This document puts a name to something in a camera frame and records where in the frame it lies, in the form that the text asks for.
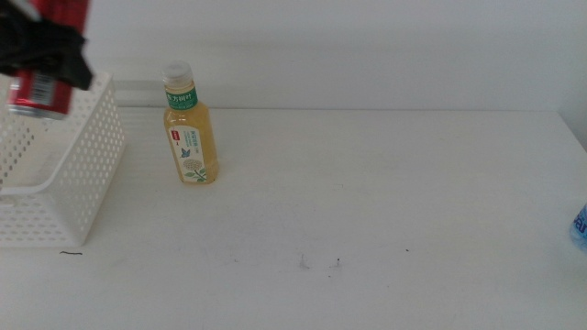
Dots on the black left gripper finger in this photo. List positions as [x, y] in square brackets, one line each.
[80, 69]

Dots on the red drink can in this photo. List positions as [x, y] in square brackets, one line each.
[41, 96]

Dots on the yellow tea bottle green label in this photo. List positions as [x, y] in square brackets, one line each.
[190, 137]

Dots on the clear water bottle blue cap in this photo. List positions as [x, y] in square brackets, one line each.
[580, 229]

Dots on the white perforated plastic basket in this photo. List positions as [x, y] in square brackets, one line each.
[91, 160]

